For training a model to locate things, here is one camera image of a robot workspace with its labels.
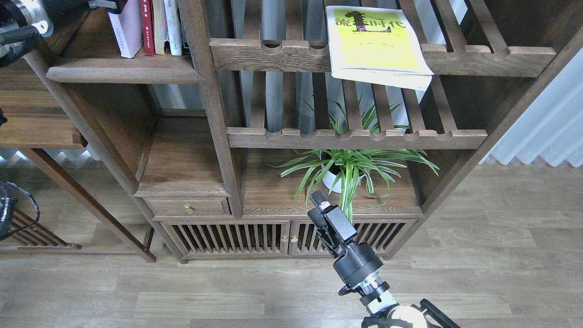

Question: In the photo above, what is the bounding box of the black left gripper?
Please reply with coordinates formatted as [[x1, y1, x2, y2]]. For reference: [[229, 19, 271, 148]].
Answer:
[[88, 0, 128, 14]]

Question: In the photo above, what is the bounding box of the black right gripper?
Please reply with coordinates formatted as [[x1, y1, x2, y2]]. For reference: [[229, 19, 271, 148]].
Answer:
[[307, 191, 383, 288]]

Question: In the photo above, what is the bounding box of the pale purple book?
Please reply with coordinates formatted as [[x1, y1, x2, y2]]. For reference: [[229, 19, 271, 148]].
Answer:
[[108, 0, 143, 58]]

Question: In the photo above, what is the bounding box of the red cover book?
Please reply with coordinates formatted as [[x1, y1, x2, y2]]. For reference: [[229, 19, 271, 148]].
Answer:
[[139, 0, 155, 56]]

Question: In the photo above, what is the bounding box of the yellow cover book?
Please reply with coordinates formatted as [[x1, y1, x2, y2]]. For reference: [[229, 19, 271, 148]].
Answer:
[[326, 5, 433, 91]]

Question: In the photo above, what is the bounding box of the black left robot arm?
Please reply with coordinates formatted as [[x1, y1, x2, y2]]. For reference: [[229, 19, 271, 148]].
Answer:
[[0, 0, 127, 240]]

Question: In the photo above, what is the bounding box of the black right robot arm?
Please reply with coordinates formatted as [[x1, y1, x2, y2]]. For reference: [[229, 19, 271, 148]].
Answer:
[[308, 191, 458, 328]]

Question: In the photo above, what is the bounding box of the wooden side shelf unit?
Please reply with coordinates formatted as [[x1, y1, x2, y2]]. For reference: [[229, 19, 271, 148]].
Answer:
[[1, 59, 156, 263]]

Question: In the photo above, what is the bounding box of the white plant pot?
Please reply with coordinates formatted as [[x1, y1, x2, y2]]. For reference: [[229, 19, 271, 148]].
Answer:
[[322, 164, 365, 193]]

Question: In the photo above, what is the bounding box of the green spider plant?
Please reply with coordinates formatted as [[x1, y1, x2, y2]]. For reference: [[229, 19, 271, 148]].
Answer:
[[273, 93, 440, 248]]

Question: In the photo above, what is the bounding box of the tan spine upright book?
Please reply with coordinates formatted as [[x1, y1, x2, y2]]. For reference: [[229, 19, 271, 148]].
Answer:
[[152, 0, 168, 55]]

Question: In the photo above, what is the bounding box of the green spine upright book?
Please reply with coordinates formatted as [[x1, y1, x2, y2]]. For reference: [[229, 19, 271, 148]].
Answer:
[[181, 26, 190, 54]]

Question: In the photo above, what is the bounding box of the dark wooden bookshelf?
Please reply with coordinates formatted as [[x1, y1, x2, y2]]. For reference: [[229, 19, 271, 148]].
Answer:
[[24, 0, 582, 261]]

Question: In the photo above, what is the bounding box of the brass drawer knob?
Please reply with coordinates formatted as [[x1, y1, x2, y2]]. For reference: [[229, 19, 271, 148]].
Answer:
[[184, 204, 195, 215]]

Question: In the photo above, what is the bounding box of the white curtain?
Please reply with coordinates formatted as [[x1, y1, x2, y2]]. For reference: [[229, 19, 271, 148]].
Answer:
[[481, 50, 583, 167]]

